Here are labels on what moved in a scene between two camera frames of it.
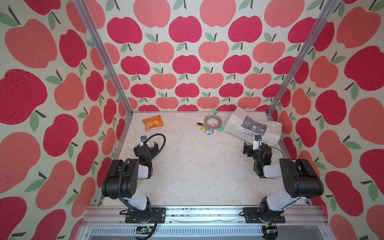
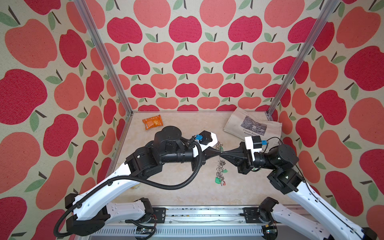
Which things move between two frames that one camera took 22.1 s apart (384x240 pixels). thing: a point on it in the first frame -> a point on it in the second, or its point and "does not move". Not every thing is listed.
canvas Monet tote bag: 246,127 does not move
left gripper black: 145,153 -> 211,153
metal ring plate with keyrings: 211,123 -> 219,179
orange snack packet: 153,122 does not move
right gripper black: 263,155 -> 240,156
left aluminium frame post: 86,16 does not move
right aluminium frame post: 328,11 does not move
